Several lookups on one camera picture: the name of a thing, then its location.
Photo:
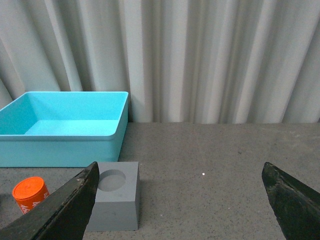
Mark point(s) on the orange cylinder with white numbers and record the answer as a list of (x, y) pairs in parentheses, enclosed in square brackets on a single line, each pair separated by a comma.
[(29, 192)]

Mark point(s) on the gray block with round hole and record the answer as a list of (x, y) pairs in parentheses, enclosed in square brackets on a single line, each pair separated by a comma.
[(117, 201)]

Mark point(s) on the white pleated curtain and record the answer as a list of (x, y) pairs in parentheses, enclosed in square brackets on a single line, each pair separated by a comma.
[(197, 61)]

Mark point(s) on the light blue plastic box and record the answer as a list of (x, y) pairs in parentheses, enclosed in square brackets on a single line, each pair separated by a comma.
[(63, 129)]

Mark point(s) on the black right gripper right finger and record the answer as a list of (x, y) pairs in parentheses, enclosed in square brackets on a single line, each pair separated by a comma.
[(295, 205)]

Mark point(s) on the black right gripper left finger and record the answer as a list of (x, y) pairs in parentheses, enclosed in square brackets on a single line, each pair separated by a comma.
[(64, 215)]

